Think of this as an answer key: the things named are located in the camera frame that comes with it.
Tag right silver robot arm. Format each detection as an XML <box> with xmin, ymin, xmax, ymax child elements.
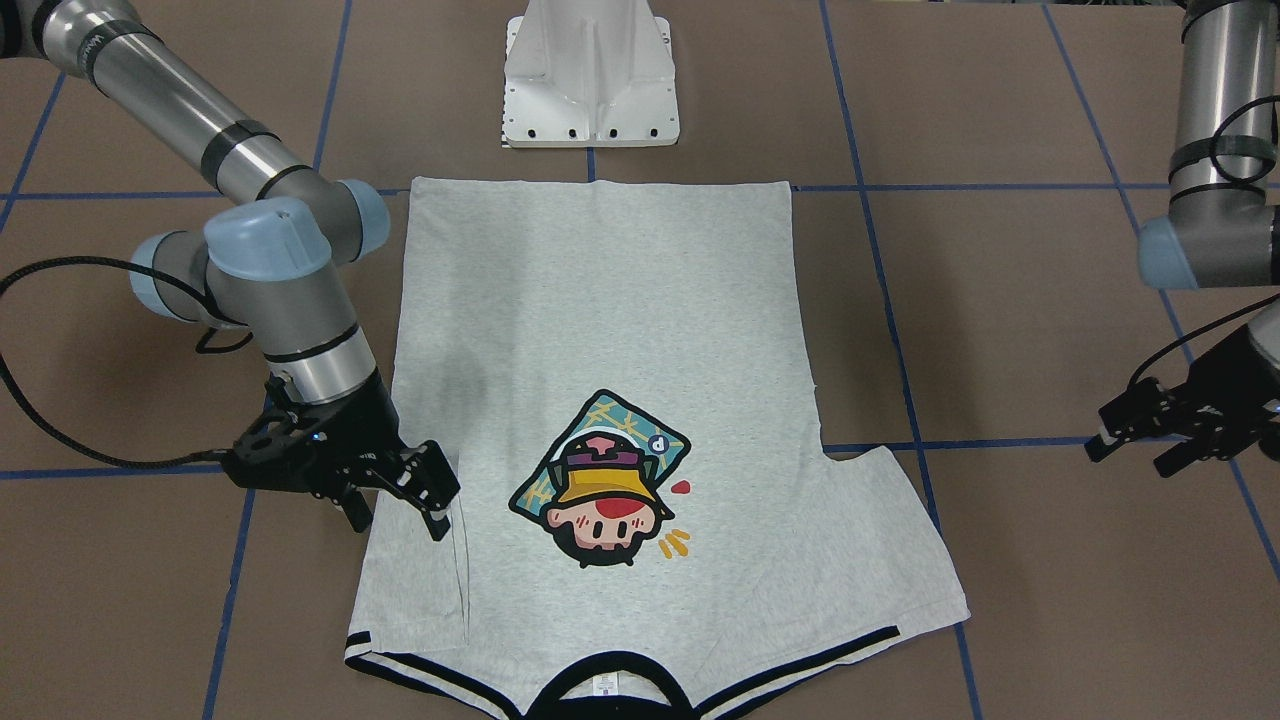
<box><xmin>3</xmin><ymin>1</ymin><xmax>460</xmax><ymax>541</ymax></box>

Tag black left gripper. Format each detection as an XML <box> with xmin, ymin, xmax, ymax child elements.
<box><xmin>1085</xmin><ymin>325</ymin><xmax>1279</xmax><ymax>478</ymax></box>

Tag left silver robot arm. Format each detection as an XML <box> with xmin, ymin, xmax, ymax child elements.
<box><xmin>1085</xmin><ymin>1</ymin><xmax>1279</xmax><ymax>478</ymax></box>

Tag grey cartoon print t-shirt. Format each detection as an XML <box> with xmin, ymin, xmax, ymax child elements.
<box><xmin>346</xmin><ymin>177</ymin><xmax>969</xmax><ymax>719</ymax></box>

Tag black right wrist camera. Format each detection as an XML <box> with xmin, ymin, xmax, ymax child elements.
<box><xmin>219</xmin><ymin>409</ymin><xmax>315</xmax><ymax>495</ymax></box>

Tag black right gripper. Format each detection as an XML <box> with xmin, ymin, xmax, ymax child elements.
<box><xmin>268</xmin><ymin>373</ymin><xmax>460</xmax><ymax>542</ymax></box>

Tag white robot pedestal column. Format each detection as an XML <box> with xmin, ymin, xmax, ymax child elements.
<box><xmin>500</xmin><ymin>1</ymin><xmax>681</xmax><ymax>149</ymax></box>

